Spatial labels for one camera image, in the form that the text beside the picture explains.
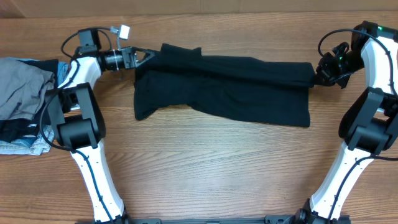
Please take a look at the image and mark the black folded garment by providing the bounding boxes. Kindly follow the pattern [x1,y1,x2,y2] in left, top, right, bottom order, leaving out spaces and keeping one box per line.
[1,76,57,142]

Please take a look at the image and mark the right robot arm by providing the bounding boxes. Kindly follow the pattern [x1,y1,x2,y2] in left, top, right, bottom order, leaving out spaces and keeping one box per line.
[264,21,397,223]

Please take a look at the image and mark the black t-shirt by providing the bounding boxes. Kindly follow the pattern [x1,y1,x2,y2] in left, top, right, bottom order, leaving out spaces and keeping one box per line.
[134,44,315,128]

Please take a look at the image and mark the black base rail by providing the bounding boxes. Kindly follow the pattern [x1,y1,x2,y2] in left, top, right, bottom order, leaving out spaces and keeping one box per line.
[106,215,299,224]

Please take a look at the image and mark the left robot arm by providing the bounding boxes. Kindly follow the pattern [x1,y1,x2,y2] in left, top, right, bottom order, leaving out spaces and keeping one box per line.
[42,25,155,223]

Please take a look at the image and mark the grey folded garment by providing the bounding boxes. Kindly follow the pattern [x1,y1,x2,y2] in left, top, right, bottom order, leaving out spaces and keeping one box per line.
[1,58,55,120]

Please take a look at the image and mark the light blue folded jeans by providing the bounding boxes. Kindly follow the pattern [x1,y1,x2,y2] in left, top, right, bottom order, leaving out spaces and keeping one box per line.
[1,57,69,156]

